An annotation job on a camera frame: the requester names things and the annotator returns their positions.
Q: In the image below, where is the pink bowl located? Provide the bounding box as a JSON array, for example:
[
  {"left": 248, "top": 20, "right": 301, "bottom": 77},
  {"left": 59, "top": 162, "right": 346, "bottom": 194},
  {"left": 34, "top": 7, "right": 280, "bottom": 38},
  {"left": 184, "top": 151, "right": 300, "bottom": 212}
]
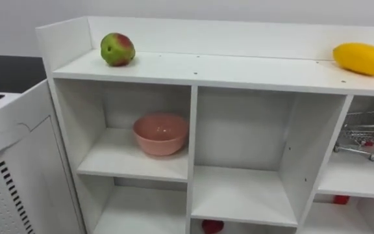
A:
[{"left": 132, "top": 112, "right": 190, "bottom": 157}]

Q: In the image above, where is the white shelf unit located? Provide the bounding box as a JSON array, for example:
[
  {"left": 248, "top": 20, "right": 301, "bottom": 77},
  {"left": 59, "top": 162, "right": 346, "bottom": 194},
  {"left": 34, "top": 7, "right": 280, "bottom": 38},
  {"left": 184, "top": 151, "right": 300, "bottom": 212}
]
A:
[{"left": 35, "top": 15, "right": 374, "bottom": 234}]

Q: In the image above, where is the green red apple soft toy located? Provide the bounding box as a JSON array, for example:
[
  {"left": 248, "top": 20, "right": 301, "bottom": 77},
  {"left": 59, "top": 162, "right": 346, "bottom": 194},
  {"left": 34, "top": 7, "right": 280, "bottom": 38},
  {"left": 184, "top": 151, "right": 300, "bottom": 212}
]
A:
[{"left": 100, "top": 32, "right": 136, "bottom": 68}]

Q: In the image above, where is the small red object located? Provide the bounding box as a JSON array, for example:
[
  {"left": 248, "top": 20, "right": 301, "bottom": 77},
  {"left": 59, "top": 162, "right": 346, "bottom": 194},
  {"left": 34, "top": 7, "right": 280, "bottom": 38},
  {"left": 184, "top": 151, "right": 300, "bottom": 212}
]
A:
[{"left": 332, "top": 194, "right": 351, "bottom": 205}]

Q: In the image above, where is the white air purifier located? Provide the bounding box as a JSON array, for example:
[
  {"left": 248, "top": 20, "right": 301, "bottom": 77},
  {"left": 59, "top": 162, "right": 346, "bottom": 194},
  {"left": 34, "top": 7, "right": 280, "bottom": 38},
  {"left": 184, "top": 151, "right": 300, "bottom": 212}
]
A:
[{"left": 0, "top": 79, "right": 87, "bottom": 234}]

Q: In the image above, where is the miniature metal shopping cart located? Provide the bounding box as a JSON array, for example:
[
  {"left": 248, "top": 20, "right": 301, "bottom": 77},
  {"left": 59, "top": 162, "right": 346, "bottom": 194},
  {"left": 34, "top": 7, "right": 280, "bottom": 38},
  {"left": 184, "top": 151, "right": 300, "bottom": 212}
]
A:
[{"left": 332, "top": 100, "right": 374, "bottom": 163}]

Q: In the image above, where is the black panel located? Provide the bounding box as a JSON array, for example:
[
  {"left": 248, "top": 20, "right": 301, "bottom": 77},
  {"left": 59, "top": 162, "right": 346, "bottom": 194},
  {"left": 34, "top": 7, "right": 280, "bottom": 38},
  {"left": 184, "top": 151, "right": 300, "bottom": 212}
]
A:
[{"left": 0, "top": 54, "right": 47, "bottom": 94}]

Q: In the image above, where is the yellow mango soft toy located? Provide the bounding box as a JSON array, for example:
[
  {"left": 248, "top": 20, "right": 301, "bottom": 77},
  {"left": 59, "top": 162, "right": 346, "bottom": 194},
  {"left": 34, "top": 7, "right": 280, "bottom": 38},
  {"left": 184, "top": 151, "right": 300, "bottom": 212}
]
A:
[{"left": 332, "top": 42, "right": 374, "bottom": 77}]

